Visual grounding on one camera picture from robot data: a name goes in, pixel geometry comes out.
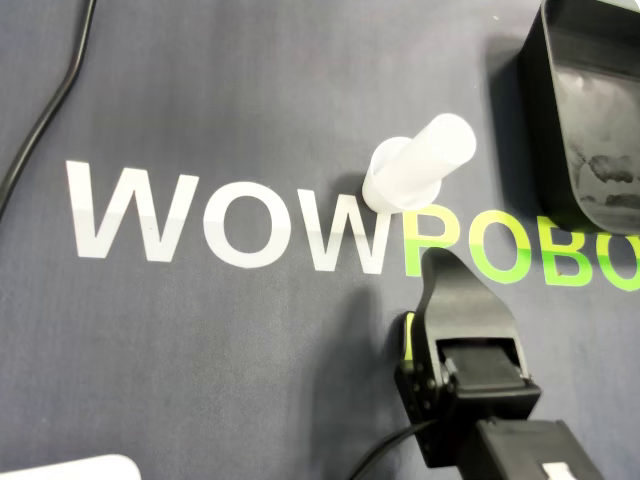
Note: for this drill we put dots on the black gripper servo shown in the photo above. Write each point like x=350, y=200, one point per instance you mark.
x=485, y=375

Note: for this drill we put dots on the white flanged plastic cup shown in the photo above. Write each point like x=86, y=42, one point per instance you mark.
x=420, y=165

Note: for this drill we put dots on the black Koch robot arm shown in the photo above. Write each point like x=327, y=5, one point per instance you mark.
x=520, y=450

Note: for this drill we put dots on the dark grey WOWROBO mat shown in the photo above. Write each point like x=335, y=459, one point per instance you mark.
x=200, y=350

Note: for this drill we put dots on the black plastic tray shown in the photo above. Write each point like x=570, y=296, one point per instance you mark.
x=600, y=125

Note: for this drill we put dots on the white desk lamp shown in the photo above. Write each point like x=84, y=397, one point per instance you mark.
x=75, y=470

